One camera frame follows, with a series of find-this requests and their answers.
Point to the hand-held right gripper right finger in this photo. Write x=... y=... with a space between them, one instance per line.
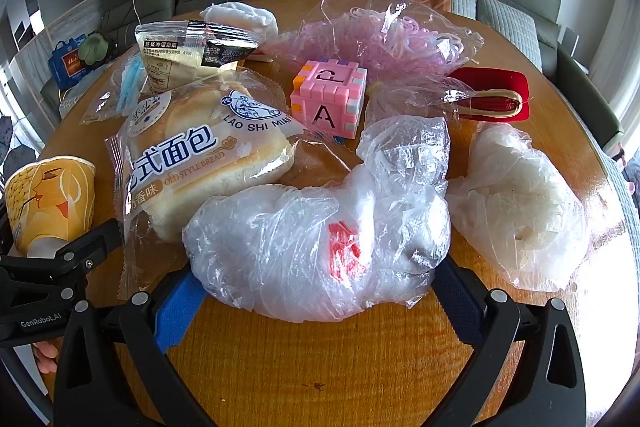
x=457 y=302

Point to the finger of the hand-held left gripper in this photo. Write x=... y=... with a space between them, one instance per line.
x=97 y=239

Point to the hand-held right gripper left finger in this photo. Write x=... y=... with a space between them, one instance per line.
x=175 y=314

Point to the yellow paper cup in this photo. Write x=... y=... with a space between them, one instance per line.
x=50 y=202

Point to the white plastic bag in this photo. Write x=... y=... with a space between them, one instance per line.
x=520 y=202

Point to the clear plastic bag red print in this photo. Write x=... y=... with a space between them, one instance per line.
x=280 y=247

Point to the pink toy block cube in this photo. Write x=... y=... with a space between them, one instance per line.
x=325 y=107

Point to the person's left hand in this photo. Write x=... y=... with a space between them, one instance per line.
x=46 y=357

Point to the packaged bread bun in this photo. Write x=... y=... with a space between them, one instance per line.
x=200 y=147

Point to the bag of blue clothes pegs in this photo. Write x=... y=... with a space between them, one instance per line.
x=131 y=79

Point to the blue shopping bag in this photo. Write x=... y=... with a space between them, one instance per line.
x=67 y=64

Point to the green hat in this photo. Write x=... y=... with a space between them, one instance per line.
x=95 y=48

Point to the clear sandwich packet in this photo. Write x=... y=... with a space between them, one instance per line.
x=190 y=62

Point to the clear bag with red item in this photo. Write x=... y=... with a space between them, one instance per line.
x=495 y=79

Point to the white sock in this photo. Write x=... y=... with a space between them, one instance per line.
x=240 y=14

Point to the bag of pink rubber bands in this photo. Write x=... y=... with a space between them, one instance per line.
x=360 y=42

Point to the wide grey quilted cushion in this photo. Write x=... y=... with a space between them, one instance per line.
x=510 y=27

